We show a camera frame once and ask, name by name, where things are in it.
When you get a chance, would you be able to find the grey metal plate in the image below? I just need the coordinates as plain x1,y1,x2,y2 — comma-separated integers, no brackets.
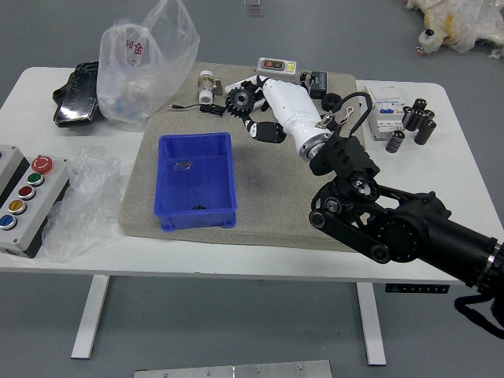
133,359,333,378

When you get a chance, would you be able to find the grey two-button switch box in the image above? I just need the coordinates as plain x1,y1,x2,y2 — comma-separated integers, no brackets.
255,57,298,86

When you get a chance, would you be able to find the black terminal module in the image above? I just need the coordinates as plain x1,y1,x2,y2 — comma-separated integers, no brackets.
308,70,329,100

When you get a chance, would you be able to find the grey-brown foam mat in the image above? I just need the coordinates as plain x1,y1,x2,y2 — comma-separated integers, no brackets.
118,61,369,254

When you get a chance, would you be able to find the clear plastic bag red print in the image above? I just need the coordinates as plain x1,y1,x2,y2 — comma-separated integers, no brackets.
96,0,202,133

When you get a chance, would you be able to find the black table control panel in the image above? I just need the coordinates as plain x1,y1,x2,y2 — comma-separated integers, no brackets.
384,283,450,295

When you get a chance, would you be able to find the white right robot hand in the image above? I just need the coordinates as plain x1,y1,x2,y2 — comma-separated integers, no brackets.
240,75,331,150

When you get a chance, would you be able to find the grey push-button control box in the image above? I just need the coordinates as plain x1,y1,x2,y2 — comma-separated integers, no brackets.
0,143,72,259

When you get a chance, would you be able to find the blue plastic box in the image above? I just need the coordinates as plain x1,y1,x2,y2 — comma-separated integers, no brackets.
153,132,239,231

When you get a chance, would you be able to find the small black hex nut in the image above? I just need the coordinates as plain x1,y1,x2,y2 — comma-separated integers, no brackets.
321,92,344,113

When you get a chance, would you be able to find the black plastic tray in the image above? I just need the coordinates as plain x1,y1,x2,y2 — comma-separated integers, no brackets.
52,61,102,128

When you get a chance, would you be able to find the brass valve with white fittings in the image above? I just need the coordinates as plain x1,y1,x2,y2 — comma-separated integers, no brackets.
196,70,225,106

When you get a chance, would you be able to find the crumpled clear plastic wrap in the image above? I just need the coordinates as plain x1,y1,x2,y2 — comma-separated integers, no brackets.
40,144,124,263

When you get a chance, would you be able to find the black cord with plug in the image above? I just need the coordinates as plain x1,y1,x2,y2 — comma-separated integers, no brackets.
168,102,230,117

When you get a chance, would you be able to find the white table leg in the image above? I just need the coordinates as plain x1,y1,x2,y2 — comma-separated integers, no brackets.
355,281,388,367
70,275,111,361

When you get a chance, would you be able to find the metal floor socket cover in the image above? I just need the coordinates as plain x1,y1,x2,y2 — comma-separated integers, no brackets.
243,0,266,18

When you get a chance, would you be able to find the black spur gear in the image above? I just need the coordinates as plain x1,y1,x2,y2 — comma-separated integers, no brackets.
224,87,257,120

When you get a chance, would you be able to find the plush toy in plastic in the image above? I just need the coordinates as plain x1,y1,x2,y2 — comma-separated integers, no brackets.
405,0,504,57

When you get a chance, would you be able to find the white circuit breaker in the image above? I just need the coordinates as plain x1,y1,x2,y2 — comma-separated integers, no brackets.
363,84,407,143

